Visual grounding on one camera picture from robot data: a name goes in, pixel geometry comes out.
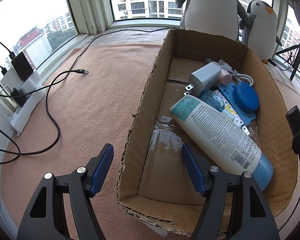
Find black lipstick tube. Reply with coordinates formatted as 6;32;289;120
286;106;300;136

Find white lotion tube blue cap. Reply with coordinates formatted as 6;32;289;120
169;95;273;191

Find cardboard box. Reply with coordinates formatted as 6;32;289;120
116;30;300;238

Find blue phone stand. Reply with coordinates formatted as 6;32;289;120
217;82;260;126

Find clear blue sanitizer bottle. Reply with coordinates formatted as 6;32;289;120
198;89;235;121

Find blue round container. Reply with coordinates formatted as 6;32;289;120
233;82;260;113

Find white wall charger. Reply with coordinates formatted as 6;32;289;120
184;62;221;97

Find pink cogi bottle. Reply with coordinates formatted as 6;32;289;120
205;58;232;86

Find white usb cable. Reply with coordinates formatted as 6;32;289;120
217;59;255;87

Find keys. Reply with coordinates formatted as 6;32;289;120
240;125;255;137

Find pink felt mat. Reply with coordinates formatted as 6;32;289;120
1;43;300;239

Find white power strip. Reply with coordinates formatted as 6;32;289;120
9;71;47;137

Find small penguin plush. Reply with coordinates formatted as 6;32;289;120
239;0;282;64

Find white power bank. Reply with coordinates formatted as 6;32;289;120
1;67;23;90

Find black power bank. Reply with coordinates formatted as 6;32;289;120
11;51;33;82

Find large penguin plush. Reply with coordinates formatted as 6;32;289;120
175;0;251;40

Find black usb cable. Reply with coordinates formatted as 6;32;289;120
0;27;171;165

